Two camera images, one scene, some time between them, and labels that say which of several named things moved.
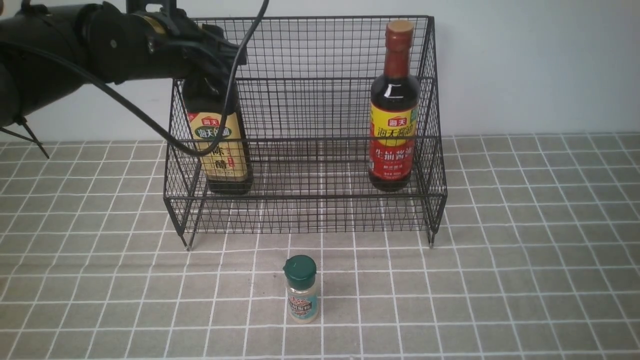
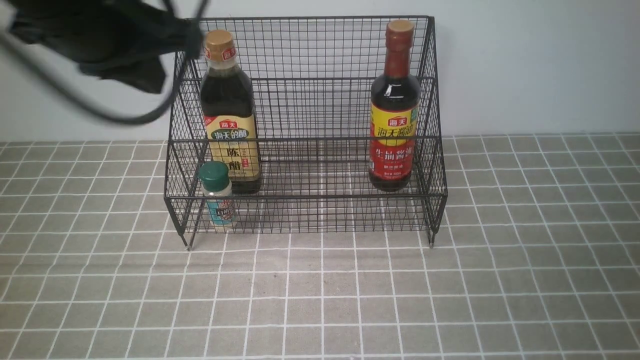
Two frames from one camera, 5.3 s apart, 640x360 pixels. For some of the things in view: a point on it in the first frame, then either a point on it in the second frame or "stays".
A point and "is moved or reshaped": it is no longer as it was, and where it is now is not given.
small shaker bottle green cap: [302, 295] -> [214, 179]
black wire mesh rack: [332, 127] stays
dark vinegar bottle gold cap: [227, 170] is moved or reshaped
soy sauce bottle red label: [394, 115] stays
